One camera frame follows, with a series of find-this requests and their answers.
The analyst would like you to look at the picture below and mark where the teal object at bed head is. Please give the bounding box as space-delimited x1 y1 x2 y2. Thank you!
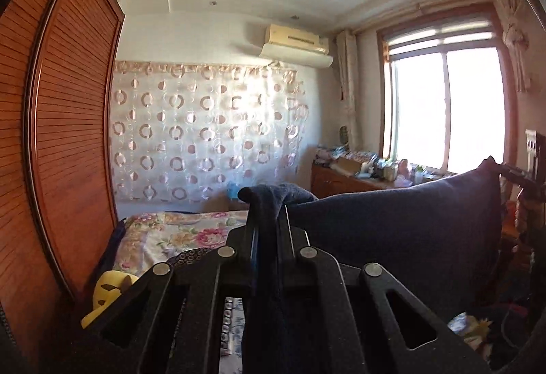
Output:
226 182 241 201

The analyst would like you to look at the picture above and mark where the cardboard box on sideboard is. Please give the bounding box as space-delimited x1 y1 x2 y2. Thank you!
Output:
330 157 369 176

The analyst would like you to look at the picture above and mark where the blue floral white towel blanket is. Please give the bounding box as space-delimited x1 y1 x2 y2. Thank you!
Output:
218 297 245 374

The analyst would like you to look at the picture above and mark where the bright window with wooden frame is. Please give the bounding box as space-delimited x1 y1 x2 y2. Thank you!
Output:
377 3 517 175

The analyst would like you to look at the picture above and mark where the yellow plush toy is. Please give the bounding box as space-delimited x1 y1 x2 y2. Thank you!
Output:
81 271 138 329

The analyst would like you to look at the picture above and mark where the dark circle-patterned pillow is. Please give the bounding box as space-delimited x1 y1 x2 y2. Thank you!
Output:
167 247 217 269

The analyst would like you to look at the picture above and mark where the long wooden sideboard cabinet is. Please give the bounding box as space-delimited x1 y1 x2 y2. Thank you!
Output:
310 161 411 200

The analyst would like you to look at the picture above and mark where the white wall air conditioner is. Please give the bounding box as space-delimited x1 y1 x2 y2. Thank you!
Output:
259 24 333 69

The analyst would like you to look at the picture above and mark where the beige tied window curtain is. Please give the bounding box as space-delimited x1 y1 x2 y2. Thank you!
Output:
494 0 531 93

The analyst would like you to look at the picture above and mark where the wooden louvered wardrobe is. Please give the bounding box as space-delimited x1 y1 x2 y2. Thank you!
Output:
1 0 124 365

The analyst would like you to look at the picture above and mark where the pink floral bed sheet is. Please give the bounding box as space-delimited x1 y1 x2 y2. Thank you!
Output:
113 210 248 277

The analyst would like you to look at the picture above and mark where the circle-patterned sheer curtain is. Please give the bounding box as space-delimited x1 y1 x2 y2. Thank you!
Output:
110 60 309 204

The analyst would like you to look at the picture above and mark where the navy blue printed t-shirt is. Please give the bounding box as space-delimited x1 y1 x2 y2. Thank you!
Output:
239 162 501 373

